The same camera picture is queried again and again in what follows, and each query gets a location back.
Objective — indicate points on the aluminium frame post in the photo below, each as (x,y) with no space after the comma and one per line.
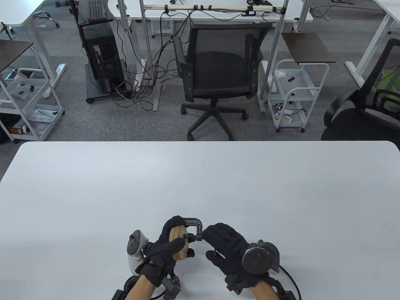
(275,47)
(149,56)

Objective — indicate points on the grey white tracking controller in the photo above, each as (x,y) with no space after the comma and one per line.
(136,242)
(256,261)

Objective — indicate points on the black computer tower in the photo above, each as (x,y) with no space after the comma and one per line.
(93,95)
(104,62)

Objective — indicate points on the lime green bag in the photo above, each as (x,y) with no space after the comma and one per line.
(387,78)

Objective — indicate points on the white desk with slanted leg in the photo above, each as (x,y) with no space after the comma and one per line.
(373,47)

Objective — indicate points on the round wooden disc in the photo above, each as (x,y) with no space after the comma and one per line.
(180,254)
(171,234)

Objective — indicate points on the person's left hand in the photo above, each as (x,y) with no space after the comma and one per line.
(159,253)

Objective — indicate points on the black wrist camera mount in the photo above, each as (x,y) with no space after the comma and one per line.
(232,286)
(172,287)

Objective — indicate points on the black padded office chair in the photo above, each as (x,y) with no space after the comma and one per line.
(353,125)

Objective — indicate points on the white blue paper packet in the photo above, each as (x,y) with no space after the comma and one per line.
(43,115)

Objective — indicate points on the white rolling cart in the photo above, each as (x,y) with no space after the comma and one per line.
(300,79)
(9,90)

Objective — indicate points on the black metal clamp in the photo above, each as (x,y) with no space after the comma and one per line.
(197,222)

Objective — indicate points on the person's right hand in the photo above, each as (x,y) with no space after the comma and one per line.
(225,243)

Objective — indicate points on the person's right forearm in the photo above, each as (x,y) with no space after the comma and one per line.
(264,293)

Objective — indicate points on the black keyboard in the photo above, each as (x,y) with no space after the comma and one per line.
(95,9)

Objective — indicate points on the black mesh office chair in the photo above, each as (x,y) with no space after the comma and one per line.
(218,68)

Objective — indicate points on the brown wooden tabletop board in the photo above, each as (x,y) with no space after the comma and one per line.
(307,48)
(12,53)

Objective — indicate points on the black forearm box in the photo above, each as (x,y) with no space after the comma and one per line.
(289,296)
(118,295)

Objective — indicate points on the white power strip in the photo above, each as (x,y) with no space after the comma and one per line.
(139,78)

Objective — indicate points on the person's left forearm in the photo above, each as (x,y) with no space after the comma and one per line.
(140,289)

